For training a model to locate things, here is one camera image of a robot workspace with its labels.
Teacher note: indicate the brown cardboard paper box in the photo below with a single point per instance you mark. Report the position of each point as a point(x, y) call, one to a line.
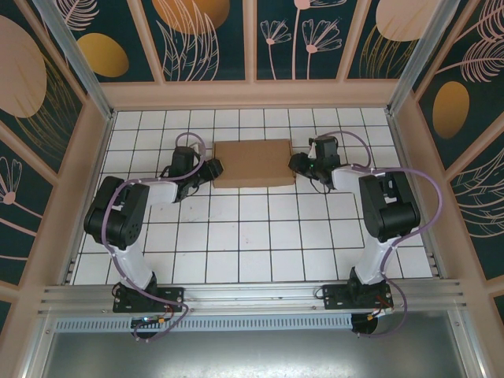
point(254, 163)

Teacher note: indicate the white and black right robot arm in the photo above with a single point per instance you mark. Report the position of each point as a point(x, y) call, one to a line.
point(393, 212)

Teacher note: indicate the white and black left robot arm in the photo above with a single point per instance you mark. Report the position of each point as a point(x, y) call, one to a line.
point(118, 220)

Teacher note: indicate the grey metal sheet panel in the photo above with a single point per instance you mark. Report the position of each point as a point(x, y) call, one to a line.
point(252, 354)

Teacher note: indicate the aluminium table side rail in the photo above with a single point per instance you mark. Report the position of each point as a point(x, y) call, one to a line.
point(101, 151)
point(432, 260)

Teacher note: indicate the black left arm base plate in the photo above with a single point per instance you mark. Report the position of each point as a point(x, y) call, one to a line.
point(173, 295)

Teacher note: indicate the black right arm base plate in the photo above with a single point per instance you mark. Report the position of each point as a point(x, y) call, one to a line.
point(334, 297)

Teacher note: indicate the aluminium mounting rail beam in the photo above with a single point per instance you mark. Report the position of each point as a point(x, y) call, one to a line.
point(252, 295)

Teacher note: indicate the aluminium frame post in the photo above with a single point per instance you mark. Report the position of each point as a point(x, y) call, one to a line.
point(76, 51)
point(421, 51)

